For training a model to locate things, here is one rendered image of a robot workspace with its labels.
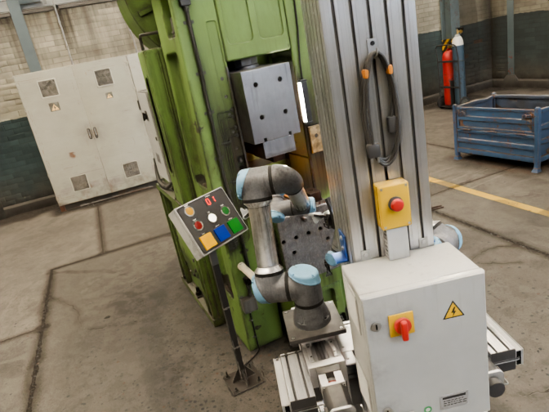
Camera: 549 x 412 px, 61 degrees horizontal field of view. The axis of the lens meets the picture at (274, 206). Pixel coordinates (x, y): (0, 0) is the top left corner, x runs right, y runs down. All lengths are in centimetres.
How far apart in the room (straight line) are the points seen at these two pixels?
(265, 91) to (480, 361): 178
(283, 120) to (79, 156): 546
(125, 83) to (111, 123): 65
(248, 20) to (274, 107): 50
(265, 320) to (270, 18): 188
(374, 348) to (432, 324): 17
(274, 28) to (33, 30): 599
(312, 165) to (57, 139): 540
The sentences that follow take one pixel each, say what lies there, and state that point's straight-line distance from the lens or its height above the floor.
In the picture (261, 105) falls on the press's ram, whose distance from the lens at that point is 266.
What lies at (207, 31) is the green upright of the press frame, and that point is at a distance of 272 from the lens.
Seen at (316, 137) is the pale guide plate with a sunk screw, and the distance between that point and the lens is 298.
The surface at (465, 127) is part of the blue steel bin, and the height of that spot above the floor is 43.
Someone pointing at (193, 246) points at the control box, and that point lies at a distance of 240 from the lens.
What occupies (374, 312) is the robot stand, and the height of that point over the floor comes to 118.
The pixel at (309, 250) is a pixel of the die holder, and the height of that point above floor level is 65.
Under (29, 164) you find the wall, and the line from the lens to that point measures 856.
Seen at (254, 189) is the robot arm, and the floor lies 139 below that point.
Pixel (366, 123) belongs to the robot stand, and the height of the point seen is 164.
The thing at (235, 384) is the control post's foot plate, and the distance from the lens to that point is 303.
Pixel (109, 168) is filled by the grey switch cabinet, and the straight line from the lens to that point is 786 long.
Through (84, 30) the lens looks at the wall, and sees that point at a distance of 842.
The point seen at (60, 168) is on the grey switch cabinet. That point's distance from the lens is 789.
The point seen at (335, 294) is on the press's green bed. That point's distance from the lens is 314.
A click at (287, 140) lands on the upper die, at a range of 274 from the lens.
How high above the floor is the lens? 189
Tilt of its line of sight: 19 degrees down
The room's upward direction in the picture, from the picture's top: 11 degrees counter-clockwise
